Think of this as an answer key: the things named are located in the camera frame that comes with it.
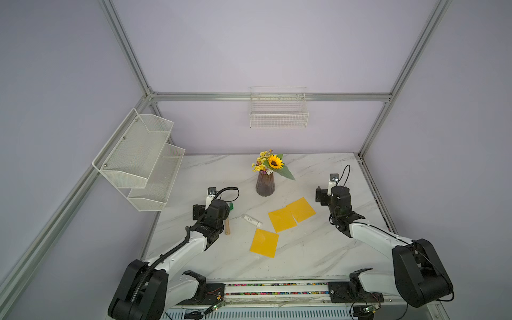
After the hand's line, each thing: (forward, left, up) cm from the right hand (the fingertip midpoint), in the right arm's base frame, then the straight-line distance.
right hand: (331, 189), depth 90 cm
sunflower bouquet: (+5, +29, +15) cm, 33 cm away
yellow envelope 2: (-9, +23, -11) cm, 27 cm away
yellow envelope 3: (-2, +12, -15) cm, 19 cm away
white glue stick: (-10, +37, -9) cm, 39 cm away
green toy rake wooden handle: (-10, +49, -9) cm, 51 cm away
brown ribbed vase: (+12, +30, -11) cm, 34 cm away
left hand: (-7, +56, -1) cm, 57 cm away
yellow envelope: (-20, +31, -12) cm, 39 cm away
